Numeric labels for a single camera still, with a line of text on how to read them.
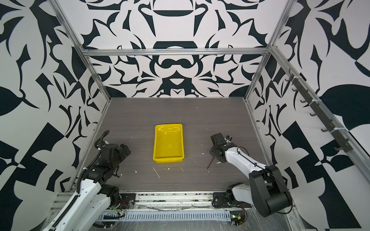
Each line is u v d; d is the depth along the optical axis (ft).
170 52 3.03
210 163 2.86
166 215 2.34
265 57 3.09
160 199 2.49
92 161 1.98
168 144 3.12
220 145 2.28
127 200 2.44
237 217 2.34
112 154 2.05
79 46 2.92
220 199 2.44
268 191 1.37
